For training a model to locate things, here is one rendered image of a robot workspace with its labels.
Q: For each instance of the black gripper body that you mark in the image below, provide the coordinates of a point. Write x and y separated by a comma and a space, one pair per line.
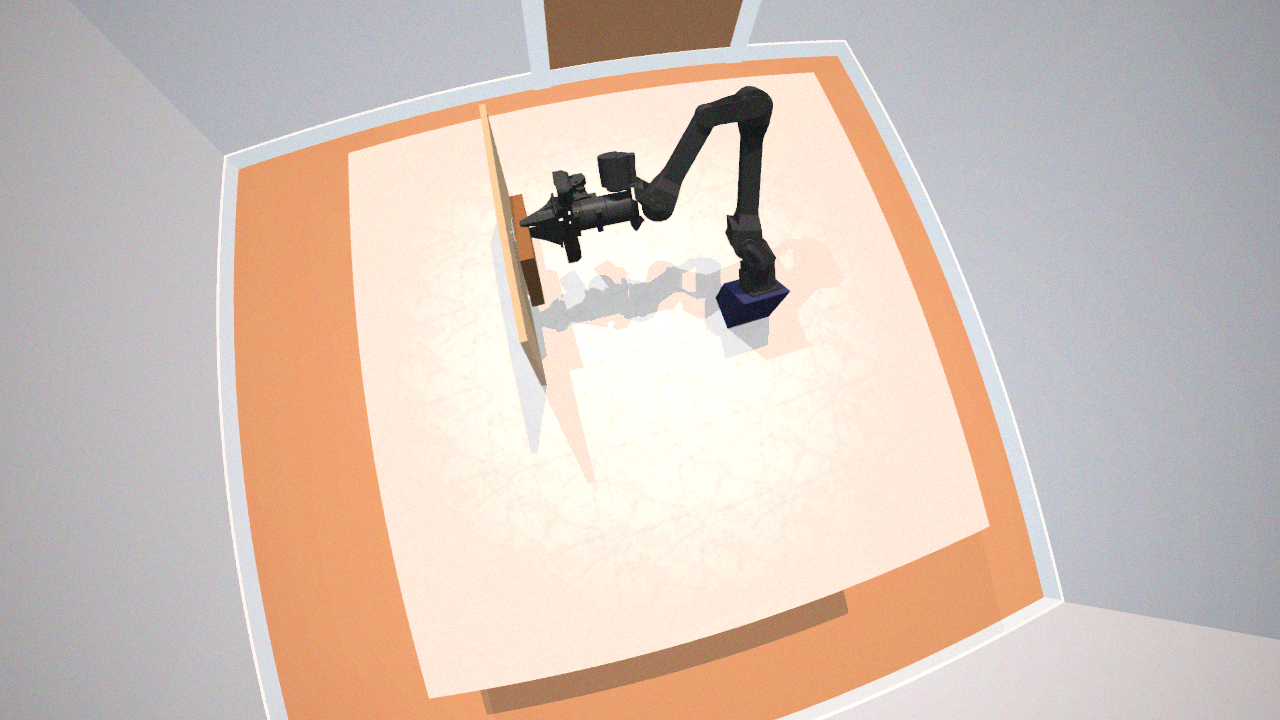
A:
584, 214

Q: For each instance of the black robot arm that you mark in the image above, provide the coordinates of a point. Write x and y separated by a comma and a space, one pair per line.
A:
751, 108

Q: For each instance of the brown wooden picture frame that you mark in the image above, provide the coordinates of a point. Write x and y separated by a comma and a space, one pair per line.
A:
526, 252

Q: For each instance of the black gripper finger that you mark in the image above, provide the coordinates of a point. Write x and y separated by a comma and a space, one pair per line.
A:
547, 233
546, 215

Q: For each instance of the tan wooden board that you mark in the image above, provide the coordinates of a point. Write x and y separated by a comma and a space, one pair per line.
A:
518, 290

